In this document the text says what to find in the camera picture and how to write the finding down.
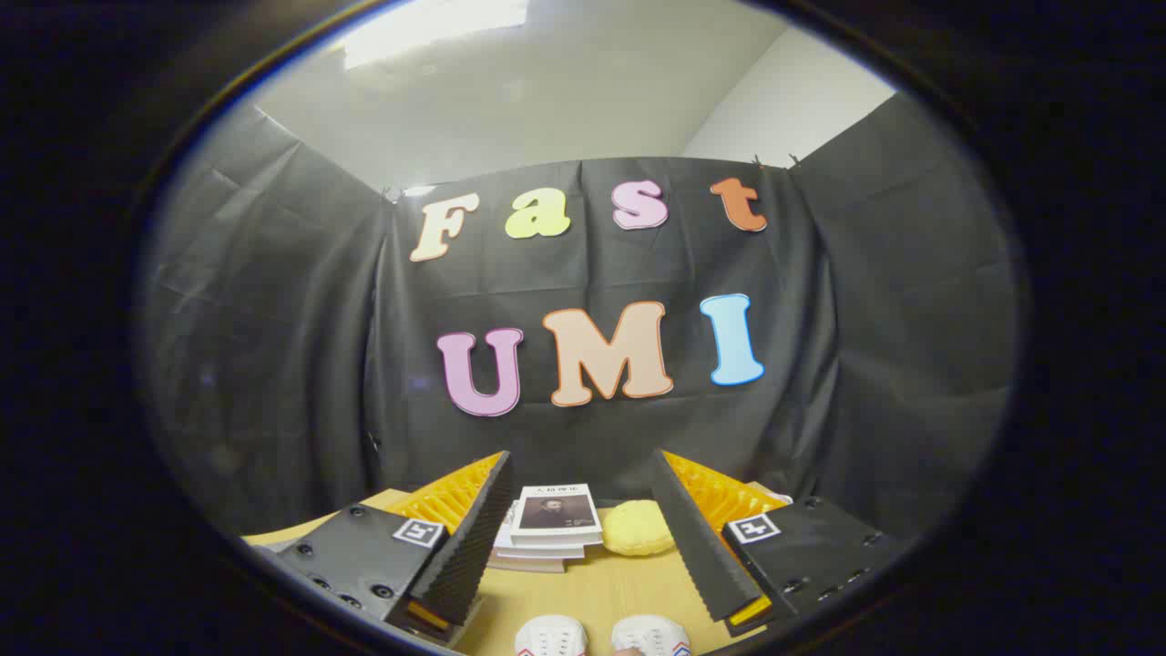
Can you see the yellow round plush cushion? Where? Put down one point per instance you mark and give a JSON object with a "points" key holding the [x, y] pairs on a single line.
{"points": [[638, 528]]}

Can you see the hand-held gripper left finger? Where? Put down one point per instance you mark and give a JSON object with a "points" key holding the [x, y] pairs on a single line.
{"points": [[474, 538]]}

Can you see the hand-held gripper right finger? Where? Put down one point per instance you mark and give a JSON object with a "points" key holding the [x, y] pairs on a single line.
{"points": [[692, 538]]}

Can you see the white book with portrait cover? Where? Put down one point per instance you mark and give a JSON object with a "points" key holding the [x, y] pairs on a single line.
{"points": [[556, 510]]}

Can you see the white striped canvas shoe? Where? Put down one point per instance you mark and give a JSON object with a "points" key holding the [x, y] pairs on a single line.
{"points": [[649, 636], [551, 636]]}

